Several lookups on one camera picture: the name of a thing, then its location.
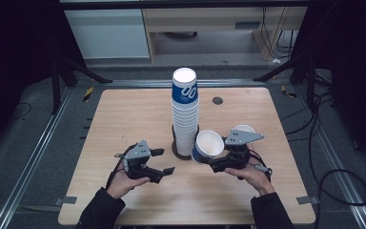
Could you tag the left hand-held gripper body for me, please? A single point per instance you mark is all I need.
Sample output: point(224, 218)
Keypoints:
point(138, 152)

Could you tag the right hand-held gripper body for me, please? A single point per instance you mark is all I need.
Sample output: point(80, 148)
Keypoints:
point(243, 137)

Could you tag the stack of white paper cups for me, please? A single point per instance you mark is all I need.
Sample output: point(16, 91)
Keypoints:
point(185, 114)

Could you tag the person's left hand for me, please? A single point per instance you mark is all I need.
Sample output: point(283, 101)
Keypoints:
point(122, 186)

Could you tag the person's right hand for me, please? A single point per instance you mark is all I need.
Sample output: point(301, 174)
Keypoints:
point(255, 178)

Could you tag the black round table grommet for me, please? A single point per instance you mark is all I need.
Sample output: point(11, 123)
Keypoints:
point(217, 100)

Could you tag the yellow and black tape strip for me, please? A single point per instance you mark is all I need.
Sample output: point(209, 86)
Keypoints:
point(287, 92)
point(88, 94)

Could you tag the black metal stand leg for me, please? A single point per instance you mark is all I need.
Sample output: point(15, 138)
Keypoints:
point(311, 86)
point(56, 92)

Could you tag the dark round object under desk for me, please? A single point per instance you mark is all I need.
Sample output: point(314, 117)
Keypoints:
point(181, 35)

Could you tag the white cabinet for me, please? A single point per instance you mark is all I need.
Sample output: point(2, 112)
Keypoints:
point(108, 35)

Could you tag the light wooden desk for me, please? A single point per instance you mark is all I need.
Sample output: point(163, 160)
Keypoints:
point(203, 19)

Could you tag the aluminium floor rail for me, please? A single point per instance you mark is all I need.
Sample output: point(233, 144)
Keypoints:
point(139, 83)
point(28, 165)
point(340, 168)

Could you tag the grey table bracket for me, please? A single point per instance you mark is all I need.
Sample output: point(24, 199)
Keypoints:
point(307, 200)
point(66, 200)

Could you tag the black overhead frame bar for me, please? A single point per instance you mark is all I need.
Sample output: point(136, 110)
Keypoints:
point(184, 4)

